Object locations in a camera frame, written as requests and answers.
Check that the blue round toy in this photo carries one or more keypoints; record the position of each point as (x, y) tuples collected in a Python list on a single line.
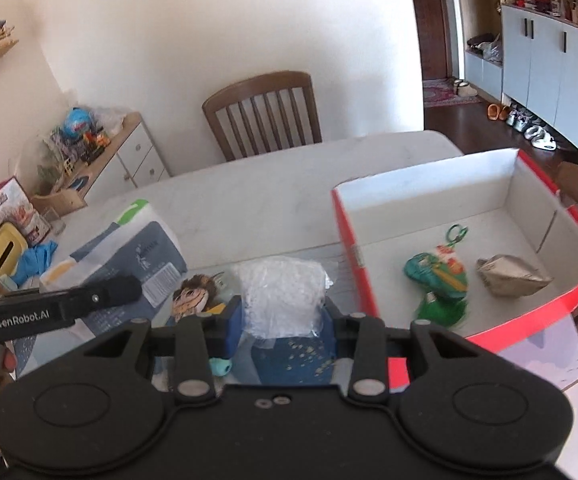
[(78, 122)]

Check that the crumpled grey paper pouch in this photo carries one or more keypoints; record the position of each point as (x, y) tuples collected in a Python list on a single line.
[(511, 277)]

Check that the row of shoes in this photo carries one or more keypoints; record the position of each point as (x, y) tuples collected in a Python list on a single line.
[(529, 127)]

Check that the white drawer cabinet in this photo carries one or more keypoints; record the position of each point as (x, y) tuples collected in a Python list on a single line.
[(136, 160)]

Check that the brown slatted wooden chair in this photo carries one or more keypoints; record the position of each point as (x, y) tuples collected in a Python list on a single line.
[(259, 85)]

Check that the patterned table mat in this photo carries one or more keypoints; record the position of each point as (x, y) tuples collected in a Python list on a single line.
[(294, 365)]

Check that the blue cloth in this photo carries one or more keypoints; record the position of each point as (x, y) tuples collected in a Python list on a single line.
[(34, 260)]

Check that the yellow tissue box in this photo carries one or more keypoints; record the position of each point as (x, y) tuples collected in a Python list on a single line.
[(4, 250)]

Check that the clear drinking glass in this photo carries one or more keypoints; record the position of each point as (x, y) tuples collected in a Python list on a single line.
[(55, 221)]

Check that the dark brown door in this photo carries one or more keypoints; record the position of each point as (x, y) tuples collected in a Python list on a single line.
[(429, 25)]

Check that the red snack box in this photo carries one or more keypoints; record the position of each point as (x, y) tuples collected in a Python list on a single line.
[(5, 197)]

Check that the bags in cabinet niche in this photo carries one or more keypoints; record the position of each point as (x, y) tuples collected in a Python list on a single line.
[(486, 47)]

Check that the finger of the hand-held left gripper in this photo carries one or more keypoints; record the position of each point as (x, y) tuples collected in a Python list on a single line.
[(109, 295)]

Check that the patterned red rug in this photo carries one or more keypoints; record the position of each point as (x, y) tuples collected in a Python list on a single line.
[(444, 95)]

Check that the red cardboard shoe box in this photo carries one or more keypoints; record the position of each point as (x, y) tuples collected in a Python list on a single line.
[(419, 195)]

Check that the blue white tissue pack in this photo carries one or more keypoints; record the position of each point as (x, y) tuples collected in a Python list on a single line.
[(134, 245)]

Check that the clear plastic bag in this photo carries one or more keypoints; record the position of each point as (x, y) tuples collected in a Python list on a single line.
[(279, 295)]

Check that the beige slippers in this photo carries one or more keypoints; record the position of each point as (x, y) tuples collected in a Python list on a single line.
[(465, 89)]

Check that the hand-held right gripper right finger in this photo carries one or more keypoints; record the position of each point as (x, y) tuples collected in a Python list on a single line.
[(330, 332)]

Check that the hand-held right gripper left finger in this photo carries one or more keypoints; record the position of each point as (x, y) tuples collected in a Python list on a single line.
[(234, 327)]

